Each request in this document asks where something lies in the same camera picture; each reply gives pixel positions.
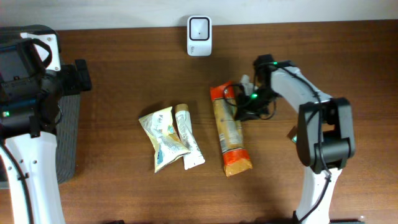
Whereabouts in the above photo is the orange spaghetti packet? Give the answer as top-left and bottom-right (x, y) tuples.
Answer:
(210, 81), (252, 177)

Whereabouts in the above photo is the white tube pouch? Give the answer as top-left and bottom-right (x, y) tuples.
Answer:
(175, 104), (205, 170)

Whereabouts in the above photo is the beige foil snack bag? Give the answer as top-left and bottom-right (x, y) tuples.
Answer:
(139, 106), (190, 173)

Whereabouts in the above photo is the small teal gum packet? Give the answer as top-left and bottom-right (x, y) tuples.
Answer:
(287, 126), (298, 144)

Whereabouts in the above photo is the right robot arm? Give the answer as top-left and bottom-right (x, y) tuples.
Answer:
(234, 54), (355, 223)

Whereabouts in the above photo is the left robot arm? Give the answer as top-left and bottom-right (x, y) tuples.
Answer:
(1, 25), (92, 223)

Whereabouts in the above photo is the white barcode scanner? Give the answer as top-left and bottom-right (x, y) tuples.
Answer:
(187, 16), (213, 57)

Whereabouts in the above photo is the grey plastic basket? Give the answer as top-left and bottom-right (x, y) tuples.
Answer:
(1, 25), (81, 184)

